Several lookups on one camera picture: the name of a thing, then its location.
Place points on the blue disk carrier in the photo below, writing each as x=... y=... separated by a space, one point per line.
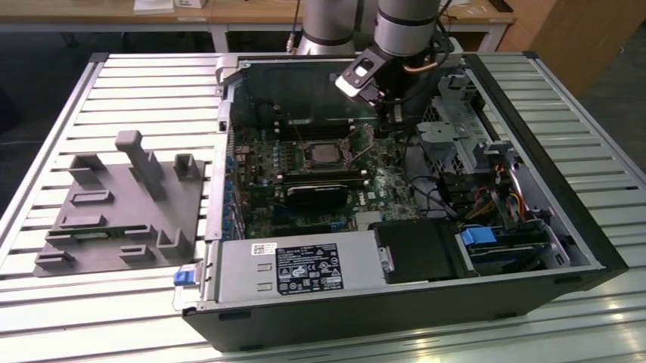
x=480 y=238

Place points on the perforated metal drive cage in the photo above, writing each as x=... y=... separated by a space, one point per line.
x=440 y=138

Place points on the green motherboard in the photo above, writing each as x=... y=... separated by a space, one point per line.
x=392 y=177

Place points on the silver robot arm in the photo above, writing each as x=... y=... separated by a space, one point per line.
x=404 y=30

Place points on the black plastic shroud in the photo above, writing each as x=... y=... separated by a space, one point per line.
x=420 y=249

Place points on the black RAM slot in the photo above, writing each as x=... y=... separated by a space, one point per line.
x=324 y=175
x=324 y=178
x=324 y=181
x=324 y=131
x=324 y=135
x=324 y=123
x=324 y=127
x=324 y=172

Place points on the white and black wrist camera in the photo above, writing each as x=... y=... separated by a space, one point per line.
x=353 y=81

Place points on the black and grey PC case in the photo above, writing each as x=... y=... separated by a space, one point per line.
x=353 y=329

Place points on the CPU socket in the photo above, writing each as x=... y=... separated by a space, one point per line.
x=302 y=157

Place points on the blue plastic latch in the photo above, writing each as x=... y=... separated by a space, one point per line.
x=183 y=278

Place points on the grey parts rack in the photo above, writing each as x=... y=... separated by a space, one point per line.
x=126 y=227

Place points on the green RAM stick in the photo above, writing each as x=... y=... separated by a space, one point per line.
x=91 y=234

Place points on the white box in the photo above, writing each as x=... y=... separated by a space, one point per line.
x=151 y=5
x=191 y=3

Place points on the silver chipset heatsink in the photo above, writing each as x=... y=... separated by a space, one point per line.
x=369 y=219

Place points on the grey power supply unit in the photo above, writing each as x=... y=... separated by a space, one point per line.
x=242 y=272

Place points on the black graphics card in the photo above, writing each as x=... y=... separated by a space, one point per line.
x=316 y=196

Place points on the wooden cabinet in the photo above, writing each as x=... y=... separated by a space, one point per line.
x=581 y=45

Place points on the metal disk bay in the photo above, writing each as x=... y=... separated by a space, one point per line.
x=561 y=251

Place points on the silver CPU chip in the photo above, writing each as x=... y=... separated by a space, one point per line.
x=324 y=153

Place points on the wooden desk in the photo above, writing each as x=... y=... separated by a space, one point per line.
x=75 y=18

